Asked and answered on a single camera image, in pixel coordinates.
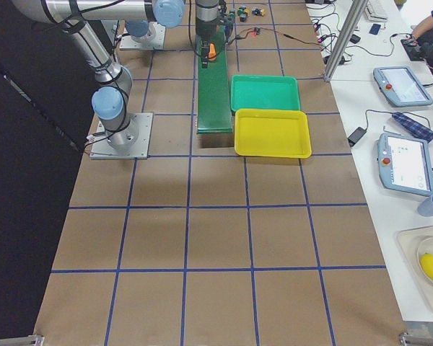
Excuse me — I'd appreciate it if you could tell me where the lower grey teach pendant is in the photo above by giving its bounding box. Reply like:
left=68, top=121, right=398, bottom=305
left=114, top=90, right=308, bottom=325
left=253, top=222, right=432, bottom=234
left=377, top=133, right=433, bottom=197

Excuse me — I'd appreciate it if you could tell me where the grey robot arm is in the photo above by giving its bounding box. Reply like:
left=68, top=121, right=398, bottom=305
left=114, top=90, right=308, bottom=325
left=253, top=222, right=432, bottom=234
left=120, top=1, right=234, bottom=68
left=12, top=1, right=185, bottom=151

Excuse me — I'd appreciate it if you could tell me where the red and black sensor cable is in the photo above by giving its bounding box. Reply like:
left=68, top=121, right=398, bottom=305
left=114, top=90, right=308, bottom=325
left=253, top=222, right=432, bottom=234
left=234, top=27, right=333, bottom=47

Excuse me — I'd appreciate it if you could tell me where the green conveyor belt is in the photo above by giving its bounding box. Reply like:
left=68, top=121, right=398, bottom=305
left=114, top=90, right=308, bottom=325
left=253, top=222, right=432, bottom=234
left=197, top=27, right=233, bottom=134

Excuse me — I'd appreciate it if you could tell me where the beige plastic tray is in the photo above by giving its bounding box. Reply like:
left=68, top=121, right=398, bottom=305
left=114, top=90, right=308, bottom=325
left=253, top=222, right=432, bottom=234
left=396, top=226, right=433, bottom=312

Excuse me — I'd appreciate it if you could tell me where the upper grey teach pendant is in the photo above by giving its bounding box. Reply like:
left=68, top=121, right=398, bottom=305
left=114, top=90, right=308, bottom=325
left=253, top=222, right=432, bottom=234
left=372, top=66, right=433, bottom=107

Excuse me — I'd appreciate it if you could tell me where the blue plaid cloth pouch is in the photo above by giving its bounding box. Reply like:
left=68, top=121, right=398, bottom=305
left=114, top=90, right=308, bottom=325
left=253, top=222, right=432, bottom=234
left=392, top=112, right=433, bottom=142

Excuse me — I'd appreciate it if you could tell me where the yellow plastic tray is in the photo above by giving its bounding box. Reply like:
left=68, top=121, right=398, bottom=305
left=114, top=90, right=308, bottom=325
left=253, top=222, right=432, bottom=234
left=235, top=109, right=312, bottom=159

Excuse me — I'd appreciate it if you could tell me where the yellow lemon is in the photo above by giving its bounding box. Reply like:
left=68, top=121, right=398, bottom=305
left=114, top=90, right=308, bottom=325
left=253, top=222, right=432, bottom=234
left=419, top=253, right=433, bottom=280

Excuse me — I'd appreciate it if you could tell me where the aluminium frame post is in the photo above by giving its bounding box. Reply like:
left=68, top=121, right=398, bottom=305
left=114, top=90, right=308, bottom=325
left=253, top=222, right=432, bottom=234
left=323, top=0, right=367, bottom=82

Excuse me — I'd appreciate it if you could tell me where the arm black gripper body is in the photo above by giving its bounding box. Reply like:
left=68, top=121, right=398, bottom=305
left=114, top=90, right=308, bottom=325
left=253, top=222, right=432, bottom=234
left=196, top=35, right=213, bottom=54

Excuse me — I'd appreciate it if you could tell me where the grey teach pendant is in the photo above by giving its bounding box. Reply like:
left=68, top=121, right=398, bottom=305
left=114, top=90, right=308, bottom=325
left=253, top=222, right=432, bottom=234
left=372, top=66, right=433, bottom=107
left=377, top=133, right=433, bottom=197

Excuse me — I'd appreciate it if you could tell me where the green plastic tray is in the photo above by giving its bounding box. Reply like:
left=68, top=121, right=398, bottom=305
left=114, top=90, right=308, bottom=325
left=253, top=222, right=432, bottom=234
left=230, top=75, right=301, bottom=112

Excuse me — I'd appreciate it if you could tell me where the orange cylinder with 4680 print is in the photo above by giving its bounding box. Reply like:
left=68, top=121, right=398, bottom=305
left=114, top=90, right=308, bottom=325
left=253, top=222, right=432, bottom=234
left=209, top=43, right=217, bottom=55

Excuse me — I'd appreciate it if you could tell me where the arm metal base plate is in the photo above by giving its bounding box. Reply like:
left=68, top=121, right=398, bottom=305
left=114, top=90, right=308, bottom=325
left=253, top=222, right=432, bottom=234
left=119, top=23, right=166, bottom=50
left=89, top=112, right=153, bottom=159

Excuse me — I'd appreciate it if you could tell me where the blue smartphone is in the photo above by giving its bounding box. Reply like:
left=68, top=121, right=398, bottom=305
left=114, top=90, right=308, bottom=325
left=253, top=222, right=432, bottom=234
left=369, top=23, right=381, bottom=35

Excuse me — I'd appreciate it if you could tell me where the black power adapter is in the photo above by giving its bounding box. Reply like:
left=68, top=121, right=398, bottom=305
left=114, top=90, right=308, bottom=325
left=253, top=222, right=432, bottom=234
left=347, top=127, right=367, bottom=147

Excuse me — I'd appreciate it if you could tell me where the white keyboard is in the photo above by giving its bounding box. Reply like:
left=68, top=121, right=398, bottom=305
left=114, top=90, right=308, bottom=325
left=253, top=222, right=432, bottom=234
left=364, top=0, right=388, bottom=22

